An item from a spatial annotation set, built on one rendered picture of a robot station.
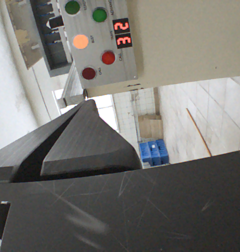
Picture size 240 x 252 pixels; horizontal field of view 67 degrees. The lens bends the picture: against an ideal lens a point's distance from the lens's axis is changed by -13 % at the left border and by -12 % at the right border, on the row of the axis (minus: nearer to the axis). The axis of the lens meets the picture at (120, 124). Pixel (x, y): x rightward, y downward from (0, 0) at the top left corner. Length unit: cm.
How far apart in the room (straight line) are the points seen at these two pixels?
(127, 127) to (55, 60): 395
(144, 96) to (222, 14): 429
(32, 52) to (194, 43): 103
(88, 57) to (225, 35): 35
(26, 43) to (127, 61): 94
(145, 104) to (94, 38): 442
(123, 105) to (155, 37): 433
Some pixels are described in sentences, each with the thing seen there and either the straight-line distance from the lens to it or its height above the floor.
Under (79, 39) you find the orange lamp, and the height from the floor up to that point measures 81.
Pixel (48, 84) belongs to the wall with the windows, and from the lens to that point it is 475.
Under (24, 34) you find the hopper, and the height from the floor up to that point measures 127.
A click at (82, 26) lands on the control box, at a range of 46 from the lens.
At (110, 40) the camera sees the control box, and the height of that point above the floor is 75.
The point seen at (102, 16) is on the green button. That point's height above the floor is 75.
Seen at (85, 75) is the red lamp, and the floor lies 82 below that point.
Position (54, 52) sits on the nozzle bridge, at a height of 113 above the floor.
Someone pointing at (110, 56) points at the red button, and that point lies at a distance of 46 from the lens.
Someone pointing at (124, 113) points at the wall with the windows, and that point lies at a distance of 490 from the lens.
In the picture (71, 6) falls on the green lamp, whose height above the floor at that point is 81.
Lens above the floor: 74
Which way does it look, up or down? 3 degrees up
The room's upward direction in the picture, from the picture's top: 100 degrees counter-clockwise
